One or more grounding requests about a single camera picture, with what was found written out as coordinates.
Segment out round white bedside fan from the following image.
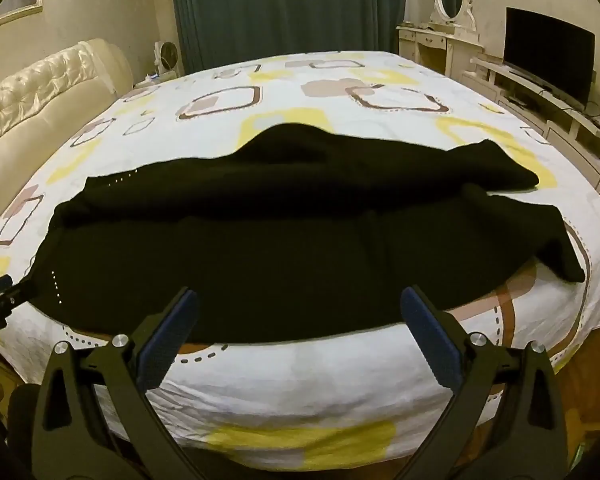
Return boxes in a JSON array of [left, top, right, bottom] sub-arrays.
[[152, 40, 183, 78]]

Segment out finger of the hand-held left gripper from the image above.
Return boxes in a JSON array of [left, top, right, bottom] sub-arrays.
[[0, 274, 37, 332]]

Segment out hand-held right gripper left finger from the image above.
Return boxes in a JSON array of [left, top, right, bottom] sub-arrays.
[[30, 287, 216, 480]]

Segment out white television stand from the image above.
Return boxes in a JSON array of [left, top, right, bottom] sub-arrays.
[[470, 55, 600, 193]]

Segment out teal curtain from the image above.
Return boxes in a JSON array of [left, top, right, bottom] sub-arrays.
[[169, 0, 408, 76]]

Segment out white vanity table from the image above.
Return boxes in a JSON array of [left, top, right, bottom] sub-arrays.
[[396, 21, 483, 78]]

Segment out cream tufted headboard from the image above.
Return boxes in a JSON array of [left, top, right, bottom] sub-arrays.
[[0, 37, 136, 233]]

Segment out black flat television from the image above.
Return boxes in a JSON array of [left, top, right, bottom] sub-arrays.
[[502, 7, 596, 111]]

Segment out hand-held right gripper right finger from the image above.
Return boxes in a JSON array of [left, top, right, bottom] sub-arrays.
[[400, 285, 569, 480]]

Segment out bed with printed sheet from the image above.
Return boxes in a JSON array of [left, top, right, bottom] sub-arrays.
[[0, 50, 600, 473]]

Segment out black pants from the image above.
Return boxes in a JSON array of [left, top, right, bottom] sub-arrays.
[[27, 122, 587, 343]]

